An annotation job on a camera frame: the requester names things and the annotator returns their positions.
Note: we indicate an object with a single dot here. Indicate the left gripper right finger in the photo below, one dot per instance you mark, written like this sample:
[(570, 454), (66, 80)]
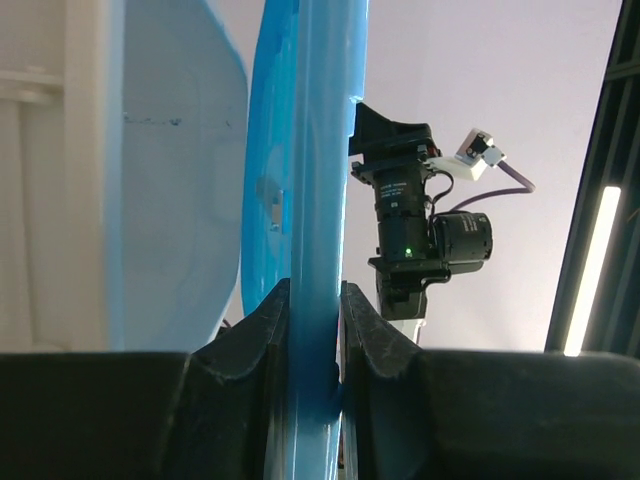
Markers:
[(412, 413)]

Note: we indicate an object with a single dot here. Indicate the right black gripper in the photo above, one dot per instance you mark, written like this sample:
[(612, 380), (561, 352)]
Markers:
[(394, 165)]

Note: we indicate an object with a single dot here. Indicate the white plastic bin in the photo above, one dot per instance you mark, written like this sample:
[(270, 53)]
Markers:
[(123, 134)]

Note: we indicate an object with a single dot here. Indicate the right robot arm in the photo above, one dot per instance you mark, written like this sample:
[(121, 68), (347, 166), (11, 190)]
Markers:
[(463, 242)]

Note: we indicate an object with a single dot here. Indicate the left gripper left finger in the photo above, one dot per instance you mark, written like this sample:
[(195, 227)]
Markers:
[(217, 413)]

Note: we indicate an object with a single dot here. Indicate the blue plastic tray lid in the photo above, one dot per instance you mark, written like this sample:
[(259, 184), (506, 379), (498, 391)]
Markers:
[(308, 77)]

